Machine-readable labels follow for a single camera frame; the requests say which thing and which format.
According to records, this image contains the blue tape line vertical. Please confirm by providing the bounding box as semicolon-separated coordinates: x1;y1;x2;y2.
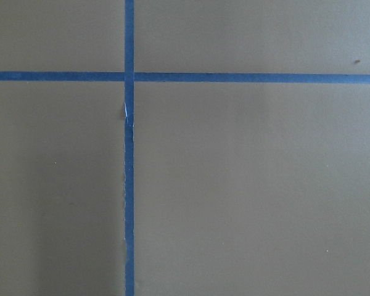
124;0;135;295

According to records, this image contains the blue tape line horizontal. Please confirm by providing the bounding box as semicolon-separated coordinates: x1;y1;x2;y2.
0;71;370;84

